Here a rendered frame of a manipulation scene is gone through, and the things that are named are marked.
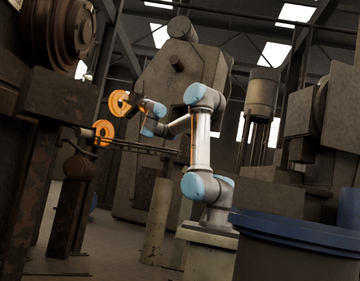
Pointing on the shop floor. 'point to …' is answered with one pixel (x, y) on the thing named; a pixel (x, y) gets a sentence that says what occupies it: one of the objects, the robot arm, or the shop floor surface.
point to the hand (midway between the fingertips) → (121, 100)
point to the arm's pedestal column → (208, 263)
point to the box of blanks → (260, 197)
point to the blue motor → (92, 207)
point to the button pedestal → (176, 258)
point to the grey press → (327, 139)
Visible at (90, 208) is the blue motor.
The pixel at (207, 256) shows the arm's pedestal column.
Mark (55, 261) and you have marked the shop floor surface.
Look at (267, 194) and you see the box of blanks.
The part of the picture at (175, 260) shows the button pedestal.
